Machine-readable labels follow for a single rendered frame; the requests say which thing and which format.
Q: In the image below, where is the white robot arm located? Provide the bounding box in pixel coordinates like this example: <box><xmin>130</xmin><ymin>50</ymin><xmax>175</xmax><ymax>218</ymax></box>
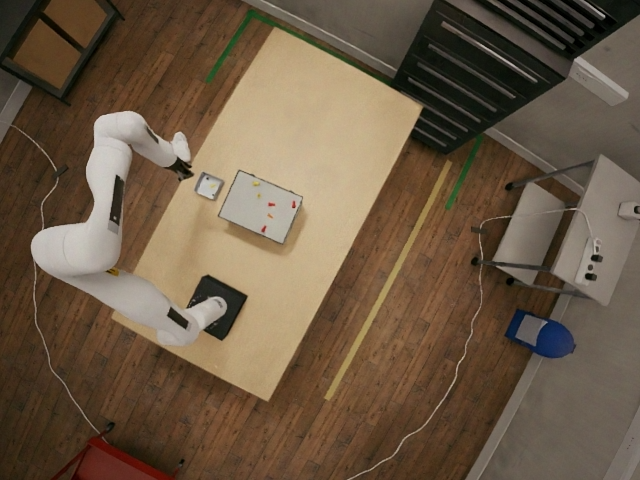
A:
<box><xmin>31</xmin><ymin>111</ymin><xmax>227</xmax><ymax>346</ymax></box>

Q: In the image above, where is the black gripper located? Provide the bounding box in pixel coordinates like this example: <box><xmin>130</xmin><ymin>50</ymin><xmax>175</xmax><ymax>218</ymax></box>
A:
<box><xmin>163</xmin><ymin>156</ymin><xmax>195</xmax><ymax>182</ymax></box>

